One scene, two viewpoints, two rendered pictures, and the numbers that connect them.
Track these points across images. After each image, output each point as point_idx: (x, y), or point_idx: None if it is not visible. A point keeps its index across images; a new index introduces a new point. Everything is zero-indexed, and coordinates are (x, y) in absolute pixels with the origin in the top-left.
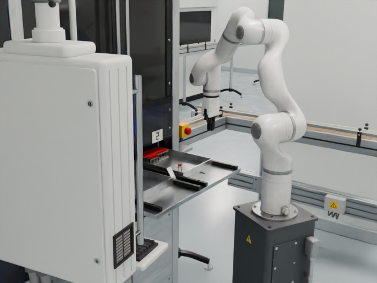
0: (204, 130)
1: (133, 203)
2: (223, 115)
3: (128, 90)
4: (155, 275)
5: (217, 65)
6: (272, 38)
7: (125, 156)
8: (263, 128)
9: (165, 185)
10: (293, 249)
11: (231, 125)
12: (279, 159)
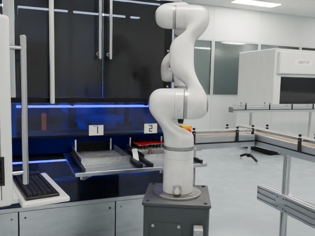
0: (225, 140)
1: (5, 140)
2: (255, 133)
3: (0, 41)
4: None
5: None
6: (186, 20)
7: None
8: (151, 98)
9: (119, 159)
10: (176, 233)
11: (259, 142)
12: (168, 133)
